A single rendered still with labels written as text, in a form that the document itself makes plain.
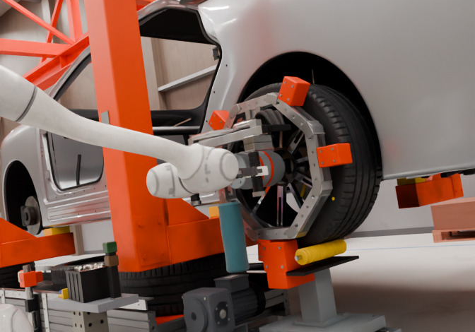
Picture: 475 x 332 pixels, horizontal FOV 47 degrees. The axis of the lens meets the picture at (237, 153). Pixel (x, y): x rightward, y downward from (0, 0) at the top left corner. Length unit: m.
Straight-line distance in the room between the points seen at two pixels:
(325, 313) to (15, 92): 1.42
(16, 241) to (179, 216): 1.92
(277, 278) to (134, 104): 0.91
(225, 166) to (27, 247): 2.84
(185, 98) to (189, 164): 8.27
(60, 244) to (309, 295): 2.39
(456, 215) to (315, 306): 3.92
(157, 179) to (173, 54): 8.51
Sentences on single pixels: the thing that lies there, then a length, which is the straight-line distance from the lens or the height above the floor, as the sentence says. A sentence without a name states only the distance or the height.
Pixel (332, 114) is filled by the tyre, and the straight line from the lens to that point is 1.95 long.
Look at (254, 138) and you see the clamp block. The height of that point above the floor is 0.94.
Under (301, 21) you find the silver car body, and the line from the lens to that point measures 2.20.
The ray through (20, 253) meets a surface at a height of 0.59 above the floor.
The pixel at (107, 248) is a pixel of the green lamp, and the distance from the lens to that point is 2.06.
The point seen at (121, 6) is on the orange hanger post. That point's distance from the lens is 2.40.
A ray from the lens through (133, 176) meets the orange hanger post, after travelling 2.22.
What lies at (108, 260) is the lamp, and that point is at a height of 0.60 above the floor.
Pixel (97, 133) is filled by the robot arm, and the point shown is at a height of 0.96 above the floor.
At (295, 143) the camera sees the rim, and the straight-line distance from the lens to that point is 2.08.
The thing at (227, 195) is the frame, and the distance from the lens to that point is 2.23.
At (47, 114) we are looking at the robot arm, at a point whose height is 1.02.
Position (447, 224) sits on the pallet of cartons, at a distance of 6.01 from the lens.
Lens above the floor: 0.75
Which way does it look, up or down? 5 degrees up
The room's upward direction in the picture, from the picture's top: 8 degrees counter-clockwise
